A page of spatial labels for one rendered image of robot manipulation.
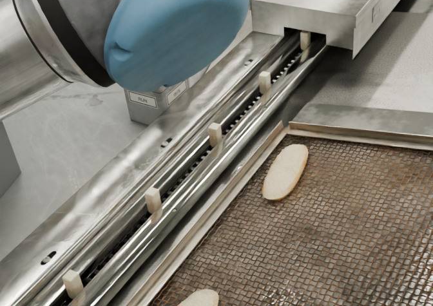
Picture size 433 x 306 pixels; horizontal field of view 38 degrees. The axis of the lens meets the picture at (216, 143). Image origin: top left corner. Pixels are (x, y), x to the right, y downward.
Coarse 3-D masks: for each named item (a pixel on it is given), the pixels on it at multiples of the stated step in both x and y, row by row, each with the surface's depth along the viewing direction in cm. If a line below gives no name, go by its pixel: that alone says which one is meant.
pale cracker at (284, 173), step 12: (300, 144) 71; (288, 156) 69; (300, 156) 69; (276, 168) 68; (288, 168) 67; (300, 168) 67; (264, 180) 67; (276, 180) 66; (288, 180) 65; (264, 192) 65; (276, 192) 64; (288, 192) 65
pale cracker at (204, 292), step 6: (192, 294) 55; (198, 294) 55; (204, 294) 55; (210, 294) 54; (216, 294) 55; (186, 300) 55; (192, 300) 54; (198, 300) 54; (204, 300) 54; (210, 300) 54; (216, 300) 54
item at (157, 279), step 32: (288, 128) 75; (320, 128) 72; (352, 128) 70; (256, 160) 71; (320, 160) 69; (352, 160) 67; (224, 192) 66; (320, 192) 64; (416, 192) 60; (224, 224) 63; (256, 224) 62; (288, 224) 61; (352, 224) 59; (160, 288) 57; (256, 288) 55; (320, 288) 53; (352, 288) 52; (416, 288) 50
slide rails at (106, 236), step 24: (288, 48) 99; (312, 48) 98; (288, 72) 93; (240, 96) 90; (264, 96) 89; (216, 120) 85; (240, 120) 85; (192, 144) 81; (216, 144) 81; (168, 168) 78; (144, 192) 75; (120, 216) 72; (96, 240) 69; (72, 264) 67; (48, 288) 64; (96, 288) 64
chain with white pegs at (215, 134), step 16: (304, 32) 99; (304, 48) 100; (288, 64) 97; (272, 80) 94; (256, 96) 91; (208, 128) 81; (112, 256) 68; (96, 272) 67; (80, 288) 64; (64, 304) 64
